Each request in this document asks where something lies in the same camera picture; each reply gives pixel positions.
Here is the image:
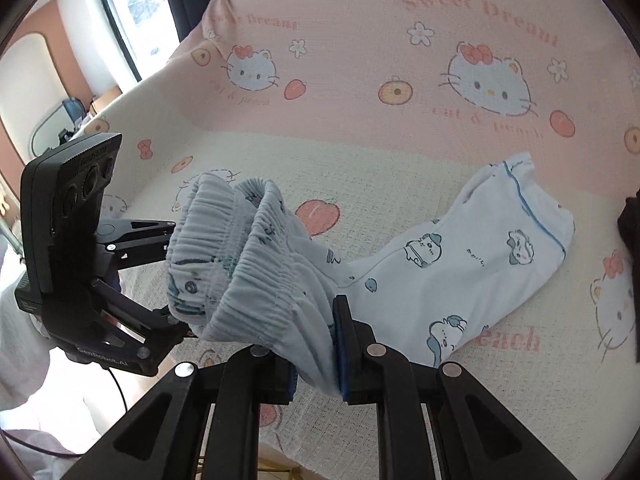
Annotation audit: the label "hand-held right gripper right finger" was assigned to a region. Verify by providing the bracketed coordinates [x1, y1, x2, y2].
[331, 294, 577, 480]

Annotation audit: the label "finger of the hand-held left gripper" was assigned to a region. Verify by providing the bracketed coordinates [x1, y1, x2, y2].
[97, 215, 177, 273]
[90, 280, 197, 363]

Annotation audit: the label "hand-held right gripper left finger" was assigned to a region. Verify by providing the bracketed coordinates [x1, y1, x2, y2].
[84, 345, 299, 480]

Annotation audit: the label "light blue printed pants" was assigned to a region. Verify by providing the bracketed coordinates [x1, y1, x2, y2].
[166, 152, 576, 403]

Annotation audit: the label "person's white clothing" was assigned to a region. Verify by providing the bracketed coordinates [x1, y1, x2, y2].
[0, 240, 123, 461]

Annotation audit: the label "window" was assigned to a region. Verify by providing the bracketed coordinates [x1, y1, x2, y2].
[97, 0, 173, 81]

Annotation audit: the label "pink and cream cat blanket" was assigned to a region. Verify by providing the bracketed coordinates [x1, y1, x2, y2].
[75, 0, 640, 480]

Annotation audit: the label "black folded garment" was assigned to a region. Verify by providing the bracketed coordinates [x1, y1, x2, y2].
[617, 190, 640, 311]

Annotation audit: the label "black cable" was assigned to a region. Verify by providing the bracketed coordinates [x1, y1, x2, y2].
[0, 372, 127, 458]

